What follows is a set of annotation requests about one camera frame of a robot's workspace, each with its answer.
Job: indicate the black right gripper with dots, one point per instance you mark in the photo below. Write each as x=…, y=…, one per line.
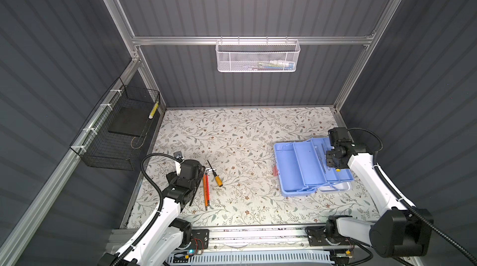
x=329, y=162

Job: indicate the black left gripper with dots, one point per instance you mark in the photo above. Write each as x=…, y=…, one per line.
x=171, y=179

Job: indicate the white and blue tool box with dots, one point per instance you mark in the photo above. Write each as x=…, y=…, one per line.
x=301, y=172

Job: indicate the silver tweezers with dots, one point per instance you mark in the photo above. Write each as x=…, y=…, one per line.
x=324, y=150

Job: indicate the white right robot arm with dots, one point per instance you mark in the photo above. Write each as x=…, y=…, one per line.
x=403, y=230

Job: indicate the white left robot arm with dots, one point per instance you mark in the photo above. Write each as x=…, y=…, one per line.
x=163, y=232

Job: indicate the floral table mat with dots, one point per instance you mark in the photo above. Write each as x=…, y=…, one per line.
x=238, y=143

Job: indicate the black foam pad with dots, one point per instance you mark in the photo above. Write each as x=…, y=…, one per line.
x=133, y=122

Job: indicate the yellow marker pen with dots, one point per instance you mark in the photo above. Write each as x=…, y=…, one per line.
x=153, y=111

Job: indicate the red handled pliers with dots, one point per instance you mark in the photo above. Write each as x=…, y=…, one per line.
x=205, y=183

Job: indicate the yellow handled screwdriver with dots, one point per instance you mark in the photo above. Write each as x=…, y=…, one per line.
x=216, y=177

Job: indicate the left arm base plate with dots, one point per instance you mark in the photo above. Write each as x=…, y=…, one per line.
x=196, y=239

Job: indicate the black wire basket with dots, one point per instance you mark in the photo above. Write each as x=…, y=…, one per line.
x=98, y=148

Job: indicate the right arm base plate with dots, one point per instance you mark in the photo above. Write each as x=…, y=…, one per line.
x=321, y=236

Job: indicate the white vented cable duct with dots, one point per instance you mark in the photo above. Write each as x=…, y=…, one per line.
x=253, y=257

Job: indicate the white wire mesh basket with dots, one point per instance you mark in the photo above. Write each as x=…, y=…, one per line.
x=257, y=56

